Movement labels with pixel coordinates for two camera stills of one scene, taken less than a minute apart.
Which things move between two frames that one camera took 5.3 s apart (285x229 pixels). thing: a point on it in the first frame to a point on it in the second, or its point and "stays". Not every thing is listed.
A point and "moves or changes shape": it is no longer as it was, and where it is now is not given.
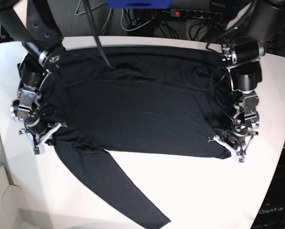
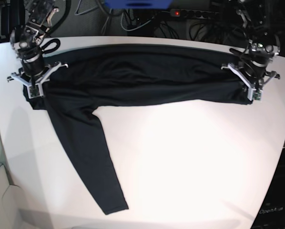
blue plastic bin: (138, 4) stays
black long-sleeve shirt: (157, 99) moves or changes shape
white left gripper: (237, 154) to (255, 90)
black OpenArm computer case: (278, 211) stays
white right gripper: (39, 148) to (35, 89)
